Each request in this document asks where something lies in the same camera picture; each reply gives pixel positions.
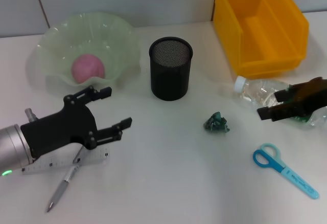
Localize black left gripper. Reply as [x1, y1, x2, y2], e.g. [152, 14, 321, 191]
[20, 85, 133, 158]

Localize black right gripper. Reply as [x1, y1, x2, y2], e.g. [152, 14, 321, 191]
[256, 77, 327, 122]

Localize clear green-label water bottle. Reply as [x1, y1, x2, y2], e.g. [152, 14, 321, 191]
[234, 76, 327, 131]

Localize pink peach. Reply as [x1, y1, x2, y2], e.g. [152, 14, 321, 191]
[71, 53, 106, 84]

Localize green plastic scrap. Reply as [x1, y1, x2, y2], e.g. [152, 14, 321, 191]
[203, 111, 230, 134]

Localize black mesh pen cup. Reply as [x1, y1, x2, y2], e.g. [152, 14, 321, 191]
[149, 37, 194, 102]

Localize blue scissors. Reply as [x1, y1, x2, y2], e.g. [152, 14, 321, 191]
[252, 143, 320, 200]

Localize green glass fruit bowl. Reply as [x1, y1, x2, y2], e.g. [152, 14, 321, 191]
[27, 12, 142, 94]

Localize clear plastic ruler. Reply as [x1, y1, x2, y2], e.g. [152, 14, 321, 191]
[21, 146, 110, 175]

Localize silver ballpoint pen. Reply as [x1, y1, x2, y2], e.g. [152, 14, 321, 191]
[45, 144, 86, 213]

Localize yellow plastic bin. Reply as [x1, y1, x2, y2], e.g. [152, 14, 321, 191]
[213, 0, 310, 80]

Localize left gripper cable with connector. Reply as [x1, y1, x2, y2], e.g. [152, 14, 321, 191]
[25, 108, 38, 122]

